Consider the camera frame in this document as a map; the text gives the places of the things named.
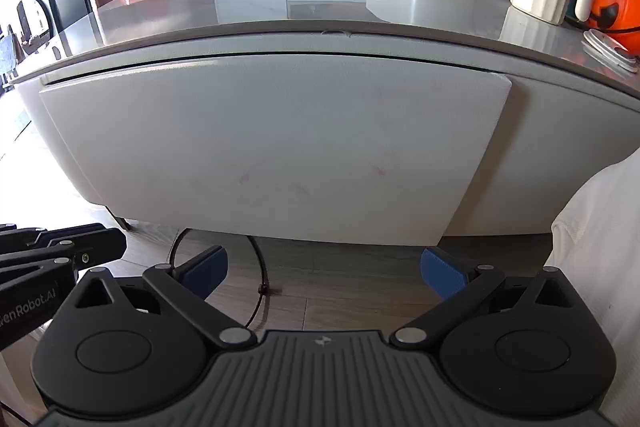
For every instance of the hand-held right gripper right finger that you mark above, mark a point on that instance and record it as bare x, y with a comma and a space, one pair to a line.
442, 272

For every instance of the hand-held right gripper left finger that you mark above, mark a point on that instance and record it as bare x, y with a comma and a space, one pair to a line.
205, 271

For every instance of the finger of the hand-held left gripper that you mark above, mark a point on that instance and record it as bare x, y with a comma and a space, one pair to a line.
100, 247
60, 233

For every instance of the white wooden drawer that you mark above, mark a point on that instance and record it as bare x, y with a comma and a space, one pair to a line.
275, 147

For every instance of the person's white clothing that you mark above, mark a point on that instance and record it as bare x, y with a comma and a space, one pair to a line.
605, 267

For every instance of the white coffee table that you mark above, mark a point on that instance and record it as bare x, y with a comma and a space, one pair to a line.
555, 132

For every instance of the white appliance with black trim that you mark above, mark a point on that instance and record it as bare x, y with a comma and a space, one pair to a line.
35, 12

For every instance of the white plastic lid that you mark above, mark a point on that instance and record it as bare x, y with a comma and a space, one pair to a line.
610, 51

